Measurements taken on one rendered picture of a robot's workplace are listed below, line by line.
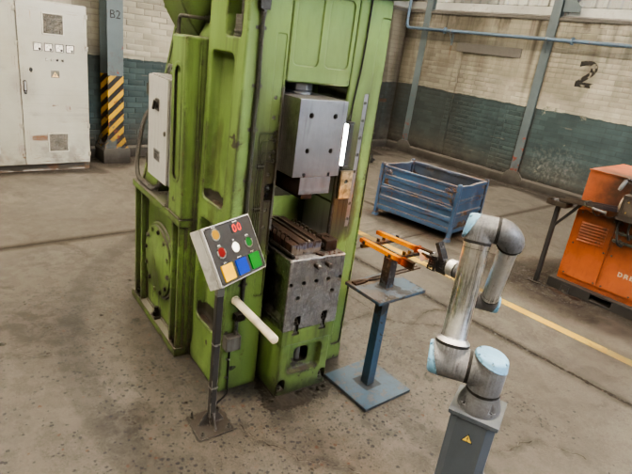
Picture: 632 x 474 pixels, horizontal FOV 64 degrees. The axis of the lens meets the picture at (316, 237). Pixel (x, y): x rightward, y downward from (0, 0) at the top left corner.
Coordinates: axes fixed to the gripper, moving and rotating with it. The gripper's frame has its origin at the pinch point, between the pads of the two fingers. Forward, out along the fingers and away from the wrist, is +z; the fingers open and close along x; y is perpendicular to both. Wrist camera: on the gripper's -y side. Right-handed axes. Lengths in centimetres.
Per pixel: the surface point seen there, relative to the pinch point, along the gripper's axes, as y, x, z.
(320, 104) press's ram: -70, -52, 41
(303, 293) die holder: 34, -50, 36
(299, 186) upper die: -28, -58, 42
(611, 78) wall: -118, 695, 206
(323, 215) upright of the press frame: -2, -21, 61
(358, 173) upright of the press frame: -30, -4, 53
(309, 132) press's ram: -56, -56, 42
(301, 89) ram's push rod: -75, -49, 61
